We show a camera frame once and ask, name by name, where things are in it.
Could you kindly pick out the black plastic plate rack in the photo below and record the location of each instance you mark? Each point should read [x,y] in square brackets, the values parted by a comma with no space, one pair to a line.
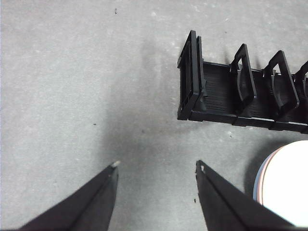
[216,91]

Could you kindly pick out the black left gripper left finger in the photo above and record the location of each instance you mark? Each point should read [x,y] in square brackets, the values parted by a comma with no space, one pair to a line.
[91,207]

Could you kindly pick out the green plate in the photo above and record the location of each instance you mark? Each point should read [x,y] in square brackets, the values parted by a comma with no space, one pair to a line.
[288,180]

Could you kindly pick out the blue plate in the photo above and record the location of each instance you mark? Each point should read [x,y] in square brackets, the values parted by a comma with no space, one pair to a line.
[254,185]

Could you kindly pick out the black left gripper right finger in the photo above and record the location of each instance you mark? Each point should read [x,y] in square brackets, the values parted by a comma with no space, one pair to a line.
[223,207]

